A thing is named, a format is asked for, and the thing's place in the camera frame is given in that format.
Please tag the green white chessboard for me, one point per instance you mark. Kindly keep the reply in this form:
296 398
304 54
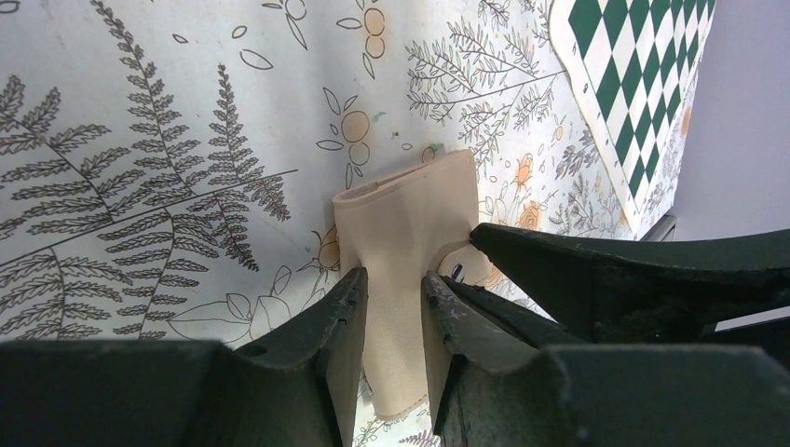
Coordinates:
629 64

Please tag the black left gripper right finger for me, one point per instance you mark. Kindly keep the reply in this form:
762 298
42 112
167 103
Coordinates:
477 346

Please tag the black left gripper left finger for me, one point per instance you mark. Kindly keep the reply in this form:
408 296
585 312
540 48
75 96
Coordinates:
304 379

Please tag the beige leather card holder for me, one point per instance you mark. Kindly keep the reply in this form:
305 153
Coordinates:
399 228

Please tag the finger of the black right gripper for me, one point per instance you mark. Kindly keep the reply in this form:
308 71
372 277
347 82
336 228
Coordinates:
621 291

